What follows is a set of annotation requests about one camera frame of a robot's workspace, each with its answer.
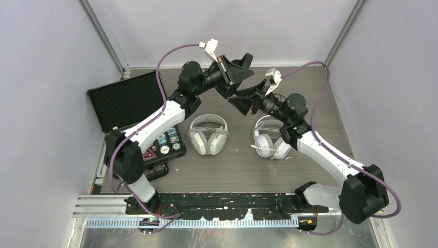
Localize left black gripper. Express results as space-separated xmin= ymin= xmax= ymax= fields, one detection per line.
xmin=194 ymin=55 xmax=253 ymax=96

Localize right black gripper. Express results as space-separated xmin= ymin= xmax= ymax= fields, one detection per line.
xmin=229 ymin=79 xmax=291 ymax=125

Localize white round gaming headphones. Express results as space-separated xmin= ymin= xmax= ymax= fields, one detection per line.
xmin=251 ymin=115 xmax=292 ymax=160

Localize white grey angular headphones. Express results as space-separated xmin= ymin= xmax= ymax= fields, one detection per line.
xmin=188 ymin=114 xmax=230 ymax=156

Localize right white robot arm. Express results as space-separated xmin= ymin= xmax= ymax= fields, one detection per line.
xmin=228 ymin=80 xmax=389 ymax=224

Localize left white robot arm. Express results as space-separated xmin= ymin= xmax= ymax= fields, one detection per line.
xmin=104 ymin=53 xmax=254 ymax=214

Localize black poker chip case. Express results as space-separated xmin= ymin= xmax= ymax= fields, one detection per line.
xmin=87 ymin=71 xmax=186 ymax=181

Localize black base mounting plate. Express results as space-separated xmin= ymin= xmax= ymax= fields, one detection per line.
xmin=145 ymin=193 xmax=329 ymax=221

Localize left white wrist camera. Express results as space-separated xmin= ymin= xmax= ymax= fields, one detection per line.
xmin=198 ymin=38 xmax=218 ymax=63

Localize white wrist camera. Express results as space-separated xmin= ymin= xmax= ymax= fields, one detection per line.
xmin=265 ymin=68 xmax=282 ymax=95
xmin=198 ymin=38 xmax=218 ymax=63

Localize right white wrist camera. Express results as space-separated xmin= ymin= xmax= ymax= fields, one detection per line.
xmin=265 ymin=68 xmax=282 ymax=95

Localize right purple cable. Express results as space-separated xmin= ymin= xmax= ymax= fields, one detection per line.
xmin=280 ymin=60 xmax=402 ymax=219

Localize purple cable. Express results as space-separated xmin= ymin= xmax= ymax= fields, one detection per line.
xmin=280 ymin=60 xmax=402 ymax=219
xmin=108 ymin=43 xmax=206 ymax=220

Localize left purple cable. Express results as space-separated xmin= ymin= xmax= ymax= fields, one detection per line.
xmin=108 ymin=43 xmax=206 ymax=220

